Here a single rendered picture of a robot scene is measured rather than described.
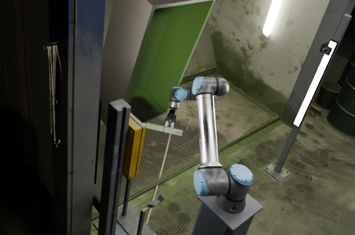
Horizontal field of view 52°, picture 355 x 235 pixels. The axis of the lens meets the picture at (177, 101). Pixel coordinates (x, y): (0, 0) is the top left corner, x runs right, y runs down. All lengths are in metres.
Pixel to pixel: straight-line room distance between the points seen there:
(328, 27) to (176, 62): 1.69
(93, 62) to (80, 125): 0.36
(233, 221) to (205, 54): 2.89
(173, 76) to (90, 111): 1.34
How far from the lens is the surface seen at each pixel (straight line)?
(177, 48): 3.00
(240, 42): 4.61
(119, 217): 2.00
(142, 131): 1.34
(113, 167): 1.43
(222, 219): 2.31
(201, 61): 4.74
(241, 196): 2.28
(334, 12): 3.96
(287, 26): 4.21
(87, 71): 1.77
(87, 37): 1.68
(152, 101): 3.36
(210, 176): 2.16
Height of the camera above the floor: 2.38
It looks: 33 degrees down
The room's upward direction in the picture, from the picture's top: 12 degrees clockwise
